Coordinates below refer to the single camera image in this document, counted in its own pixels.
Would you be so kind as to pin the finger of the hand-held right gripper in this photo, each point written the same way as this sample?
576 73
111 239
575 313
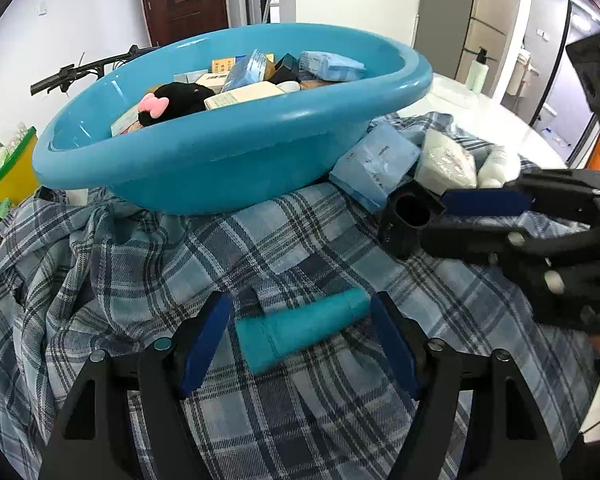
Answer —
470 237
485 202

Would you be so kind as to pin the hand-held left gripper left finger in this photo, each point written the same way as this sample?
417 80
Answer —
205 350

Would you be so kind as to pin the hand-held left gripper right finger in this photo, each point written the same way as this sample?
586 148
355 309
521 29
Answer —
395 350

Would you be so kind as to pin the white bottle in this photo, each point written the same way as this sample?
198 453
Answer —
497 167

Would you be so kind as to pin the black box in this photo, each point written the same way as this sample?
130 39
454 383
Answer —
405 230

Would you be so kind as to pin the teal tube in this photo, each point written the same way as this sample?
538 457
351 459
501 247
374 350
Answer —
300 327

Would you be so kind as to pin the light blue tissue pack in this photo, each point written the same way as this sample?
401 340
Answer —
375 160

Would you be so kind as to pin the blue plastic basin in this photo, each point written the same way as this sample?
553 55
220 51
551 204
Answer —
230 160

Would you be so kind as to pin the white cotton pad bag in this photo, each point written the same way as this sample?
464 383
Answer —
445 160

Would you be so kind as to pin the clear plastic container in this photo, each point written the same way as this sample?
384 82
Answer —
455 92

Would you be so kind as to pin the blue plaid cloth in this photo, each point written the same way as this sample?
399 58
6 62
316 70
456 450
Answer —
280 250

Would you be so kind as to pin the green pump bottle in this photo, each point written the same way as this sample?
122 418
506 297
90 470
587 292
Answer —
477 75

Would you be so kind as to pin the beige hanging towel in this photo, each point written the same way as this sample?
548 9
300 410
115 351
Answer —
520 72

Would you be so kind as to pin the beige refrigerator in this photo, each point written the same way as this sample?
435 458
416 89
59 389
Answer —
460 10

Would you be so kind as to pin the light blue wrapped pack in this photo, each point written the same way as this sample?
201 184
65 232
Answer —
332 66

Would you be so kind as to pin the amber plastic soap box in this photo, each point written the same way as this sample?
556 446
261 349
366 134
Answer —
312 85

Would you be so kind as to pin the white round lid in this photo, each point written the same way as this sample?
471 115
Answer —
290 86

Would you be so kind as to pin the black rectangular case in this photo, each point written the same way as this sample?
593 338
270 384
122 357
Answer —
286 67

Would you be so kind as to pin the pale blue box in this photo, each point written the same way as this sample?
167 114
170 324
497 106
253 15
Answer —
126 122

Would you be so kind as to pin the black plush toy pink bow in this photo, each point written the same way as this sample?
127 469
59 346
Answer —
185 97

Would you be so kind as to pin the cream long box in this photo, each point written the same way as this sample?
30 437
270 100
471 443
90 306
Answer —
245 96

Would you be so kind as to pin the yellow bucket green rim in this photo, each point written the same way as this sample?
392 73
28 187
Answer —
17 170

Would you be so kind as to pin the white barcode box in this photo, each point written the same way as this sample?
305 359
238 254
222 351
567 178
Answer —
211 81

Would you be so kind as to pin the yellow cardboard box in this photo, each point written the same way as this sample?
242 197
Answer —
227 65

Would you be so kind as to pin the brown wooden door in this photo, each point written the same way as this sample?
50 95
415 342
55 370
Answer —
185 0

